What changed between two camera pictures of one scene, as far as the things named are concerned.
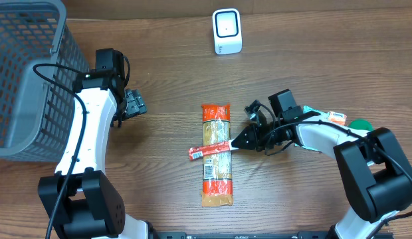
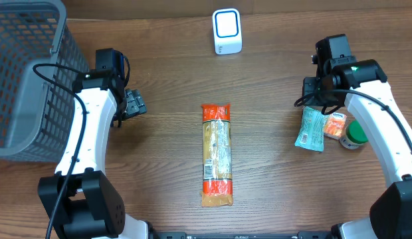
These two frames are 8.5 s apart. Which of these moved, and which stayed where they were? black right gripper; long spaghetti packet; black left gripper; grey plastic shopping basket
Moved: black right gripper
Stayed: black left gripper; grey plastic shopping basket; long spaghetti packet
